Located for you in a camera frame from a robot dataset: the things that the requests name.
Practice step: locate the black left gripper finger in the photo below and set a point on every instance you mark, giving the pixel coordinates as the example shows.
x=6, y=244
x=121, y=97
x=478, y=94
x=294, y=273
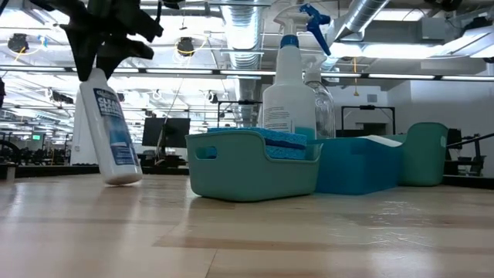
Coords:
x=83, y=46
x=119, y=52

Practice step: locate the white cleaner bottle blue label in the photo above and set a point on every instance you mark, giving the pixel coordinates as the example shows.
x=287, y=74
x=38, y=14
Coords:
x=112, y=135

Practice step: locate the white spray bottle blue trigger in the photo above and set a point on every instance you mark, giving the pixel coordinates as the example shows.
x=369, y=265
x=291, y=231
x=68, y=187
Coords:
x=289, y=100

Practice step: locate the clear plastic spray bottle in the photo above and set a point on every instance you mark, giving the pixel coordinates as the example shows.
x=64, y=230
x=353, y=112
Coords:
x=324, y=108

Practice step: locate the white towel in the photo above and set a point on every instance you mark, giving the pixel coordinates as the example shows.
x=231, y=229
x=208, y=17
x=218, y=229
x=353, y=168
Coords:
x=380, y=141

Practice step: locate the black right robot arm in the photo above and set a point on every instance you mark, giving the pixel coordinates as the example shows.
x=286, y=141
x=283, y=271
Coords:
x=444, y=4

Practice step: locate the large black monitor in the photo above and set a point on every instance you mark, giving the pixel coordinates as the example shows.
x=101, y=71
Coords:
x=173, y=131

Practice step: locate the white pillar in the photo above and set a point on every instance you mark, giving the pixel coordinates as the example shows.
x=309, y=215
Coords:
x=81, y=146

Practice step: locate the small teal plastic bin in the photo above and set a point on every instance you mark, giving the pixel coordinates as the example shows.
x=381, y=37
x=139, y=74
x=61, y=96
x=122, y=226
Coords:
x=239, y=173

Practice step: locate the dark blue plastic bin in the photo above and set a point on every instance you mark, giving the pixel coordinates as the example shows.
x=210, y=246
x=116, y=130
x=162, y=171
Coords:
x=355, y=166

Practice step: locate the long ceiling light bar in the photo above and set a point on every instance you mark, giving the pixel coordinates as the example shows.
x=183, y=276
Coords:
x=386, y=76

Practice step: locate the large teal plastic bin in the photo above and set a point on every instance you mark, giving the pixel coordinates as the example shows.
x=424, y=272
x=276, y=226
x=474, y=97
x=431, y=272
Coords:
x=424, y=154

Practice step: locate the wide silver ventilation duct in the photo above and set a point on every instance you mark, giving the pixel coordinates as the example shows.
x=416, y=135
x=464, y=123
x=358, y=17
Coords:
x=241, y=27

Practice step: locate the black background rig frame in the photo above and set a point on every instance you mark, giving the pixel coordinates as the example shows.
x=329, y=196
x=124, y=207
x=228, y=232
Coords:
x=366, y=106
x=247, y=102

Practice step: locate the slanted silver ventilation duct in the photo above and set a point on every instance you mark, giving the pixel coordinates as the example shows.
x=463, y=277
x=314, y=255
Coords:
x=359, y=15

